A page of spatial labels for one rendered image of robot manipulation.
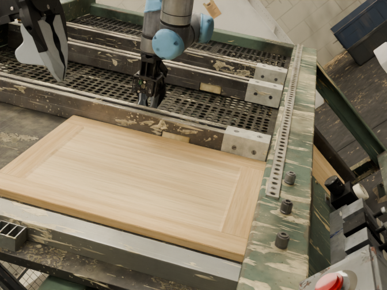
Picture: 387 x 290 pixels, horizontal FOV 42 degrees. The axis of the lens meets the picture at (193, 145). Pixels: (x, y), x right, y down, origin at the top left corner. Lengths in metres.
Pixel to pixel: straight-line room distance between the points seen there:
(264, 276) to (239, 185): 0.37
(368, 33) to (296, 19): 1.26
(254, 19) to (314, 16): 1.52
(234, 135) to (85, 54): 0.82
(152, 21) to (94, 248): 0.68
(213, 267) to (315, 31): 5.50
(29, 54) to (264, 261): 0.54
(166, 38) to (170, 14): 0.05
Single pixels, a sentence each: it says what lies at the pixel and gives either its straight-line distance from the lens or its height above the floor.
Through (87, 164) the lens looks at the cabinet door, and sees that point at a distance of 1.24.
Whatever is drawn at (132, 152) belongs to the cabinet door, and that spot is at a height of 1.15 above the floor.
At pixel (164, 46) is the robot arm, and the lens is 1.23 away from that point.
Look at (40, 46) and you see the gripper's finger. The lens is 0.72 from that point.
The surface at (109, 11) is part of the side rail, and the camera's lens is 2.82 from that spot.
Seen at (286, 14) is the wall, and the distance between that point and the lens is 6.27.
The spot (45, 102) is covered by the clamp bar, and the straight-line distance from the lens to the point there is 1.53.
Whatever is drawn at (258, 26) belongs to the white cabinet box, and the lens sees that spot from 4.89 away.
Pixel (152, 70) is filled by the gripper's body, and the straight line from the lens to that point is 1.43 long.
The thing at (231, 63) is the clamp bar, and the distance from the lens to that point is 2.08.
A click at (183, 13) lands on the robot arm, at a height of 1.33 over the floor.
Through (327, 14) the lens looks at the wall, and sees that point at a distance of 6.27.
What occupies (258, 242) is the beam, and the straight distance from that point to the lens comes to 1.00.
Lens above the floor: 1.27
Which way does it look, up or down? 9 degrees down
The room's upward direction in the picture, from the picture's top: 41 degrees counter-clockwise
